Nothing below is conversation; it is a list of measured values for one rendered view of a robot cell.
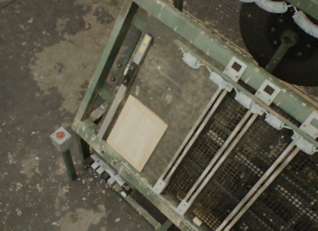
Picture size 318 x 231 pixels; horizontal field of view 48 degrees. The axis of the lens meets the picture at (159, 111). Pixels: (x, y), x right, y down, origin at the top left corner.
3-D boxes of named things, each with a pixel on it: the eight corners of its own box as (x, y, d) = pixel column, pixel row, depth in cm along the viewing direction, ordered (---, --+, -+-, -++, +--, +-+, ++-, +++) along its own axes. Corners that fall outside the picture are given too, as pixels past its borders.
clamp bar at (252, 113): (177, 204, 268) (161, 219, 249) (270, 76, 210) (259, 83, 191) (188, 213, 265) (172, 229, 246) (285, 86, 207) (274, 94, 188)
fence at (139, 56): (100, 134, 293) (96, 135, 289) (148, 33, 246) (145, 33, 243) (104, 137, 291) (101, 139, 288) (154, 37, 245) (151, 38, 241)
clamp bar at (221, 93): (154, 183, 275) (137, 197, 255) (239, 54, 217) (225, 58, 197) (164, 192, 272) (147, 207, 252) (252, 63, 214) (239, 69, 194)
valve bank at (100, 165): (80, 168, 308) (78, 157, 288) (93, 157, 315) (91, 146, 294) (122, 208, 294) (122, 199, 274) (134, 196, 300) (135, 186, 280)
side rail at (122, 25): (84, 113, 305) (75, 117, 296) (136, -5, 251) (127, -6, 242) (89, 118, 303) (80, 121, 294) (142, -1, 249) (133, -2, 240)
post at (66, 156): (69, 177, 362) (58, 145, 298) (73, 173, 365) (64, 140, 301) (73, 181, 360) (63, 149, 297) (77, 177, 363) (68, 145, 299)
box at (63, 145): (53, 145, 298) (49, 135, 282) (64, 136, 303) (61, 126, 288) (62, 154, 294) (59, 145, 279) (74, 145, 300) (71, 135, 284)
